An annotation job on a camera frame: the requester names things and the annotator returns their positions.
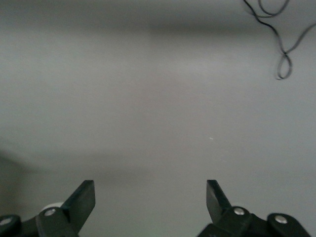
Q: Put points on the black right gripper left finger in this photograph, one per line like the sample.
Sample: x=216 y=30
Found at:
x=81 y=202

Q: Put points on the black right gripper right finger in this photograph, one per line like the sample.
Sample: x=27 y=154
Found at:
x=217 y=202

